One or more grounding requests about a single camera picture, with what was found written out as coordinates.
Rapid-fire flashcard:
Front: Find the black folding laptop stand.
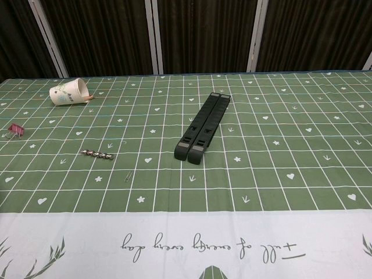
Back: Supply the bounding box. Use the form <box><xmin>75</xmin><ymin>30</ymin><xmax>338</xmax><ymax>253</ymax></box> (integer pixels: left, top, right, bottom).
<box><xmin>174</xmin><ymin>92</ymin><xmax>232</xmax><ymax>166</ymax></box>

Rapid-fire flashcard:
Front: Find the pink binder clip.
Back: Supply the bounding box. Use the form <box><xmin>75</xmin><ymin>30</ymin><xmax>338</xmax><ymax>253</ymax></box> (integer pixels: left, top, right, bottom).
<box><xmin>1</xmin><ymin>123</ymin><xmax>26</xmax><ymax>141</ymax></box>

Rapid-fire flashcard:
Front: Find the green grid tablecloth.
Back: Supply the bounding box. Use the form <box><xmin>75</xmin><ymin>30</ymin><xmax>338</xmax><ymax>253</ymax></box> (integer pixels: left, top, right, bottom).
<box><xmin>0</xmin><ymin>70</ymin><xmax>372</xmax><ymax>279</ymax></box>

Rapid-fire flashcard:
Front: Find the dark pleated partition panel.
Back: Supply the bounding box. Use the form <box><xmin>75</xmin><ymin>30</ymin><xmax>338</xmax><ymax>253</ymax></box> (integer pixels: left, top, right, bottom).
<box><xmin>257</xmin><ymin>0</ymin><xmax>372</xmax><ymax>73</ymax></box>
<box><xmin>40</xmin><ymin>0</ymin><xmax>159</xmax><ymax>78</ymax></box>
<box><xmin>0</xmin><ymin>0</ymin><xmax>62</xmax><ymax>81</ymax></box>
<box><xmin>156</xmin><ymin>0</ymin><xmax>262</xmax><ymax>75</ymax></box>

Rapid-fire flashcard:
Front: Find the white paper cup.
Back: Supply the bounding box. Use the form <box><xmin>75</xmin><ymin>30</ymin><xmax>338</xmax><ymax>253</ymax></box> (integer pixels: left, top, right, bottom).
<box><xmin>48</xmin><ymin>77</ymin><xmax>90</xmax><ymax>107</ymax></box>

